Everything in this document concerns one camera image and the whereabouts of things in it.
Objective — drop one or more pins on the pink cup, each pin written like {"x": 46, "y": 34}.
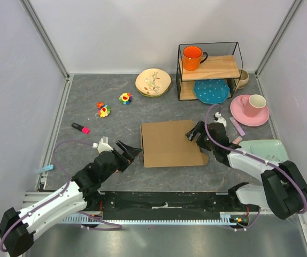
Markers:
{"x": 252, "y": 104}

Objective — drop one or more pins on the black wire wooden shelf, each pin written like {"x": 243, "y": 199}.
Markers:
{"x": 224, "y": 62}

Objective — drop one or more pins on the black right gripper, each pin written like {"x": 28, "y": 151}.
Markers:
{"x": 198, "y": 128}

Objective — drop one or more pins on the pink black highlighter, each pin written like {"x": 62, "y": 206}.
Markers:
{"x": 81, "y": 128}

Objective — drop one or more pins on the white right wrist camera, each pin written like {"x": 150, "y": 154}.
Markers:
{"x": 218, "y": 118}

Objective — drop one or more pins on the brown cardboard box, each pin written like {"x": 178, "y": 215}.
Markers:
{"x": 165, "y": 145}

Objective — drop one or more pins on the grey cable duct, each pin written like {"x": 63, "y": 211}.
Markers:
{"x": 224, "y": 219}

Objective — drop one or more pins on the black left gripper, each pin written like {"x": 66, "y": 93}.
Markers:
{"x": 129, "y": 152}

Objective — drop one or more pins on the blue dotted plate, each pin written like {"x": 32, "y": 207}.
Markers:
{"x": 214, "y": 91}

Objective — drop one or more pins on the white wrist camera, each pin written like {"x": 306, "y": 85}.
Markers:
{"x": 102, "y": 145}
{"x": 218, "y": 118}

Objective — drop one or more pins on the beige ceramic cup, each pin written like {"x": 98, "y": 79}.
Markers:
{"x": 242, "y": 80}

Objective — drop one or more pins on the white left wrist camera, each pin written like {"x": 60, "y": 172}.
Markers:
{"x": 102, "y": 145}

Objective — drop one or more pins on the mint green square plate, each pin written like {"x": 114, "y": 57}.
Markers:
{"x": 269, "y": 149}

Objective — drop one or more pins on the light blue highlighter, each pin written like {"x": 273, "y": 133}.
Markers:
{"x": 45, "y": 169}

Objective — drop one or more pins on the cream bird plate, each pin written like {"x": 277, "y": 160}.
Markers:
{"x": 153, "y": 82}

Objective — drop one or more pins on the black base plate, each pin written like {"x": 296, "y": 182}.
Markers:
{"x": 165, "y": 206}

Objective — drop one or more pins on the orange mug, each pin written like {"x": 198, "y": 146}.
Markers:
{"x": 193, "y": 57}

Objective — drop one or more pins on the pink saucer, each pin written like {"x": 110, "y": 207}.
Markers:
{"x": 237, "y": 112}

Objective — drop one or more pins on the rainbow flower plush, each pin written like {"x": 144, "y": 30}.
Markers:
{"x": 125, "y": 98}

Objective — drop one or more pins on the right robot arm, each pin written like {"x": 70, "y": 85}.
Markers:
{"x": 283, "y": 189}

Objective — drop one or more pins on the yellow flower keychain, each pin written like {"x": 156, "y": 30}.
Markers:
{"x": 103, "y": 112}

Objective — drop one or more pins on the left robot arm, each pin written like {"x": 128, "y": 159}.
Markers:
{"x": 20, "y": 228}

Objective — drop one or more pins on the small orange toy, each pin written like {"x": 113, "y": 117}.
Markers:
{"x": 100, "y": 105}

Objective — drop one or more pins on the peach highlighter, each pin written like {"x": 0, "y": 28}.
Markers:
{"x": 237, "y": 140}

